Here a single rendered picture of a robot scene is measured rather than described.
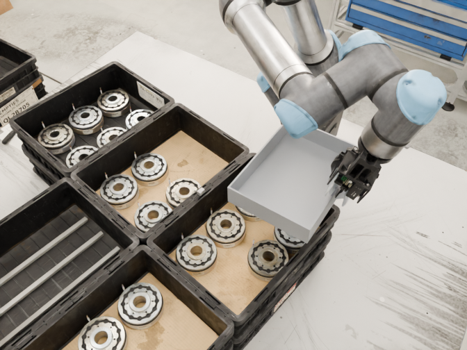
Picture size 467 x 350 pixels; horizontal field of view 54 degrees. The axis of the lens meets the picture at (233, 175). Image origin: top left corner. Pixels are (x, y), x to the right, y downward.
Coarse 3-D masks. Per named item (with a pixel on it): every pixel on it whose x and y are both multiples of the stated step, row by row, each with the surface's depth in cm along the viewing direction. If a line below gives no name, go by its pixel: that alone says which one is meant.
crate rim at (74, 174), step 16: (160, 112) 136; (192, 112) 136; (144, 128) 132; (240, 144) 128; (96, 160) 123; (112, 208) 113; (176, 208) 114; (128, 224) 110; (160, 224) 111; (144, 240) 109
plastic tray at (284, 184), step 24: (264, 144) 107; (288, 144) 113; (312, 144) 113; (336, 144) 109; (264, 168) 108; (288, 168) 108; (312, 168) 108; (240, 192) 97; (264, 192) 103; (288, 192) 103; (312, 192) 103; (336, 192) 99; (264, 216) 97; (288, 216) 99; (312, 216) 99
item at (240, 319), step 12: (252, 156) 125; (192, 204) 115; (180, 216) 112; (336, 216) 113; (324, 228) 111; (312, 240) 109; (156, 252) 106; (300, 252) 106; (168, 264) 104; (276, 276) 102; (204, 288) 100; (264, 288) 101; (216, 300) 99; (252, 300) 99; (264, 300) 101; (228, 312) 97; (240, 312) 97; (252, 312) 99; (240, 324) 97
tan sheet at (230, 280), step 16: (224, 208) 126; (256, 224) 123; (256, 240) 120; (224, 256) 117; (240, 256) 117; (208, 272) 114; (224, 272) 114; (240, 272) 114; (208, 288) 111; (224, 288) 111; (240, 288) 111; (256, 288) 111; (224, 304) 108; (240, 304) 109
